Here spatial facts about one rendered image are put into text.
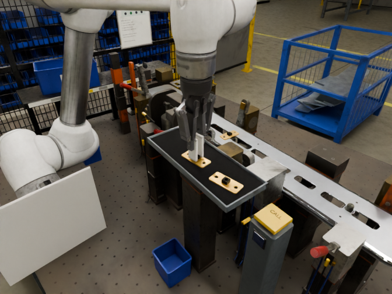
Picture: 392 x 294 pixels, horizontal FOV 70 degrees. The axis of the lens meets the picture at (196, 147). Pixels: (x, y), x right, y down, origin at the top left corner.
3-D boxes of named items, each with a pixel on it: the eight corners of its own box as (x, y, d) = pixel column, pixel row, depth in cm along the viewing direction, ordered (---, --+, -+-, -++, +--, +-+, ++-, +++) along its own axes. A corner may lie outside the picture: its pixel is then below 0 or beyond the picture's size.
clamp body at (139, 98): (157, 156, 158) (151, 97, 138) (141, 161, 153) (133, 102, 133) (151, 150, 162) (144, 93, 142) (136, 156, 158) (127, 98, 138)
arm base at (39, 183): (22, 200, 91) (14, 185, 91) (16, 212, 108) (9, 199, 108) (74, 177, 104) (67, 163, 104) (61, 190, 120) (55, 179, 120)
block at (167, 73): (175, 121, 190) (172, 69, 170) (165, 125, 186) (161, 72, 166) (168, 116, 196) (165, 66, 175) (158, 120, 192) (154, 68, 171)
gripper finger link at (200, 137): (193, 133, 75) (195, 132, 75) (193, 153, 79) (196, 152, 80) (202, 137, 73) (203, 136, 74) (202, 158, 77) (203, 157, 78)
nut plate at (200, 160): (211, 162, 77) (212, 158, 76) (202, 168, 75) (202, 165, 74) (189, 150, 82) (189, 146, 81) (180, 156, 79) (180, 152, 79)
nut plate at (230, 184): (244, 186, 69) (244, 182, 68) (235, 194, 66) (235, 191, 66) (217, 172, 73) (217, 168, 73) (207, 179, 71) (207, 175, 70)
